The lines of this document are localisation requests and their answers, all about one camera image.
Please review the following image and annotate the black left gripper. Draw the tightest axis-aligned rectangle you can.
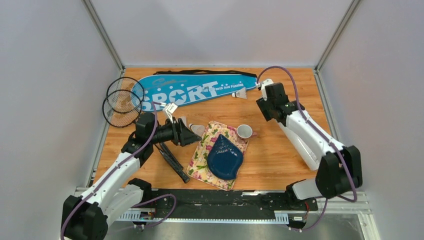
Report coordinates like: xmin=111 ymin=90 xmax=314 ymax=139
xmin=148 ymin=117 xmax=202 ymax=147

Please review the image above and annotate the aluminium frame rail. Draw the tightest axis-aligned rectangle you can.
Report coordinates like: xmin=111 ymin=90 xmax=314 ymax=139
xmin=70 ymin=187 xmax=372 ymax=225

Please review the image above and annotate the blue sport racket bag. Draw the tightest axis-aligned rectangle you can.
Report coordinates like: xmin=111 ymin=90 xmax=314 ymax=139
xmin=131 ymin=69 xmax=257 ymax=112

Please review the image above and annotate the white shuttlecock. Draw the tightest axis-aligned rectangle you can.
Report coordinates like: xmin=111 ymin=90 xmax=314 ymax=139
xmin=231 ymin=87 xmax=248 ymax=100
xmin=188 ymin=123 xmax=206 ymax=137

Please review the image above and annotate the floral ceramic cup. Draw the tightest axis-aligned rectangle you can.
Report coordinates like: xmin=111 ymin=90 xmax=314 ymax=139
xmin=236 ymin=124 xmax=258 ymax=142

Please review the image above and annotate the black badminton racket lower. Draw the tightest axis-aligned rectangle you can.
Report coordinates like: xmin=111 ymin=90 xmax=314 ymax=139
xmin=102 ymin=89 xmax=200 ymax=183

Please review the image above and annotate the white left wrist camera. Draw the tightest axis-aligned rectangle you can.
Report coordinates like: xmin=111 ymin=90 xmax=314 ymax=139
xmin=160 ymin=102 xmax=178 ymax=123

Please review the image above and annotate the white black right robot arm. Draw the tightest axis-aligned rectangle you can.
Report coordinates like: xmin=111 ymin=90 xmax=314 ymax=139
xmin=256 ymin=79 xmax=363 ymax=210

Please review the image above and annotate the blue leaf-shaped plate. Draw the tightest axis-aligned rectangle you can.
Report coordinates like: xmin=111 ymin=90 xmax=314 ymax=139
xmin=206 ymin=134 xmax=244 ymax=181

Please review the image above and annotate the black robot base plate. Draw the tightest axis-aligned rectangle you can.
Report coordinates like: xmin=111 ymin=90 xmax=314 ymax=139
xmin=141 ymin=188 xmax=319 ymax=221

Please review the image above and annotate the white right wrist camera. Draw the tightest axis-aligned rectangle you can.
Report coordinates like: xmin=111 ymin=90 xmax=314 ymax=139
xmin=260 ymin=78 xmax=274 ymax=101

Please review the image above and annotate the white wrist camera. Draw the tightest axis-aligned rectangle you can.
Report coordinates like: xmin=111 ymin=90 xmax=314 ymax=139
xmin=160 ymin=102 xmax=178 ymax=123
xmin=260 ymin=78 xmax=274 ymax=101

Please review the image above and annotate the black badminton racket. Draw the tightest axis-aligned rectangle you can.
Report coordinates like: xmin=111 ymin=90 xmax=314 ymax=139
xmin=105 ymin=76 xmax=145 ymax=114
xmin=102 ymin=89 xmax=200 ymax=183

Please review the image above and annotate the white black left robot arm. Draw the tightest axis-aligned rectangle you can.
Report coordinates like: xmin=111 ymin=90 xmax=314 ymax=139
xmin=60 ymin=112 xmax=201 ymax=240

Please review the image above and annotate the black badminton racket upper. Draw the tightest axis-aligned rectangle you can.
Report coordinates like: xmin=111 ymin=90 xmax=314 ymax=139
xmin=105 ymin=76 xmax=145 ymax=114

